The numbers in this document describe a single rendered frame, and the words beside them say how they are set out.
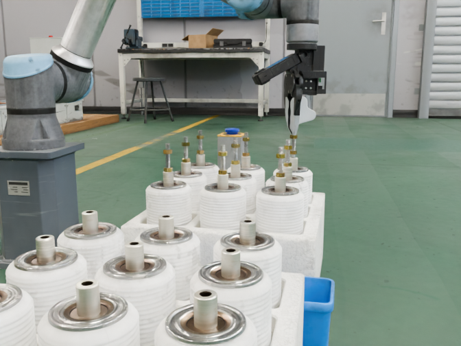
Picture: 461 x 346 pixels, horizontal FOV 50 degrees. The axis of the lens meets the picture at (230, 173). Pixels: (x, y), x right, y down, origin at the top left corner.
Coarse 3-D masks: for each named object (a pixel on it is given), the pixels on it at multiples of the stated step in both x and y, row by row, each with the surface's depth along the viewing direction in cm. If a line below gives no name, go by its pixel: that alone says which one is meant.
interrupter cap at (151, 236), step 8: (144, 232) 72; (152, 232) 72; (176, 232) 72; (184, 232) 72; (144, 240) 69; (152, 240) 69; (160, 240) 68; (168, 240) 68; (176, 240) 69; (184, 240) 69
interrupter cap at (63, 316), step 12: (72, 300) 50; (108, 300) 50; (120, 300) 50; (48, 312) 48; (60, 312) 48; (72, 312) 48; (108, 312) 48; (120, 312) 48; (60, 324) 45; (72, 324) 46; (84, 324) 46; (96, 324) 45; (108, 324) 46
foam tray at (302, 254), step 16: (320, 208) 113; (128, 224) 101; (144, 224) 101; (192, 224) 101; (304, 224) 104; (320, 224) 110; (128, 240) 100; (208, 240) 96; (288, 240) 92; (304, 240) 92; (320, 240) 114; (208, 256) 97; (288, 256) 93; (304, 256) 92; (320, 256) 118; (288, 272) 93; (304, 272) 93
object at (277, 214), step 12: (300, 192) 98; (264, 204) 96; (276, 204) 95; (288, 204) 95; (300, 204) 96; (264, 216) 96; (276, 216) 95; (288, 216) 95; (300, 216) 97; (264, 228) 97; (276, 228) 95; (288, 228) 96; (300, 228) 98
